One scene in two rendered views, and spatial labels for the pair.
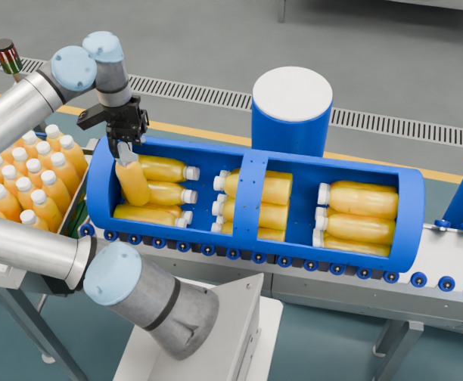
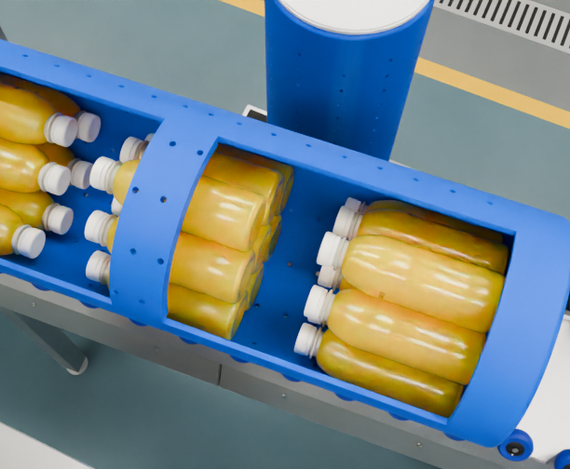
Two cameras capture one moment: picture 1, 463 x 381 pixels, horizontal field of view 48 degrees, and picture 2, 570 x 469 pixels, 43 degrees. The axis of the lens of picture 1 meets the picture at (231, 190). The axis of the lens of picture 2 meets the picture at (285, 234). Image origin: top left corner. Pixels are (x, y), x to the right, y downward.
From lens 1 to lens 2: 0.66 m
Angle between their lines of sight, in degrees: 14
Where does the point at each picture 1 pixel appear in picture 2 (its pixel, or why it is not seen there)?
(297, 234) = (286, 292)
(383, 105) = not seen: outside the picture
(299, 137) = (349, 66)
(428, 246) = (558, 363)
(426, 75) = not seen: outside the picture
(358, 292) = (388, 433)
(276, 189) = (223, 218)
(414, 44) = not seen: outside the picture
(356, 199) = (402, 276)
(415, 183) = (550, 271)
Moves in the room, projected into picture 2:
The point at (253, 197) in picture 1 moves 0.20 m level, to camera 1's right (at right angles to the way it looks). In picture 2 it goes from (155, 236) to (341, 260)
